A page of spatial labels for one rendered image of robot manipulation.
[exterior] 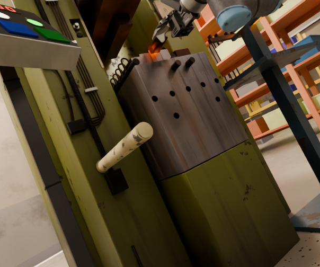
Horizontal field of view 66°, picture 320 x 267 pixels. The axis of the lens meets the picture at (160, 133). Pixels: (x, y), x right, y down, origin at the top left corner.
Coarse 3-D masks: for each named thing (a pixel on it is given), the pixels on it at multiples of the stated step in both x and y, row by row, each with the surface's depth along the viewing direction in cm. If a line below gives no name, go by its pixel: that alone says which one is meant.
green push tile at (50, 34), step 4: (36, 28) 71; (40, 28) 73; (40, 32) 70; (44, 32) 71; (48, 32) 73; (52, 32) 74; (56, 32) 76; (44, 36) 69; (48, 36) 70; (52, 36) 71; (56, 36) 73; (60, 36) 75; (52, 40) 70; (56, 40) 71; (60, 40) 72; (64, 40) 73; (68, 40) 75
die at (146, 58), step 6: (144, 54) 106; (150, 54) 108; (156, 54) 109; (162, 54) 111; (168, 54) 112; (144, 60) 105; (150, 60) 107; (156, 60) 108; (126, 66) 108; (120, 78) 116
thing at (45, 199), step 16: (0, 80) 168; (32, 96) 138; (16, 128) 188; (48, 144) 134; (32, 160) 155; (64, 176) 132; (48, 208) 178; (80, 224) 128; (64, 240) 148; (96, 256) 127
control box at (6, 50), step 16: (16, 16) 75; (32, 16) 82; (0, 32) 59; (0, 48) 60; (16, 48) 62; (32, 48) 65; (48, 48) 69; (64, 48) 73; (80, 48) 77; (0, 64) 62; (16, 64) 65; (32, 64) 68; (48, 64) 72; (64, 64) 76
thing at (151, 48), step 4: (156, 40) 104; (152, 44) 106; (156, 44) 105; (160, 44) 104; (148, 48) 108; (152, 48) 107; (156, 48) 106; (160, 48) 107; (152, 52) 107; (156, 52) 109
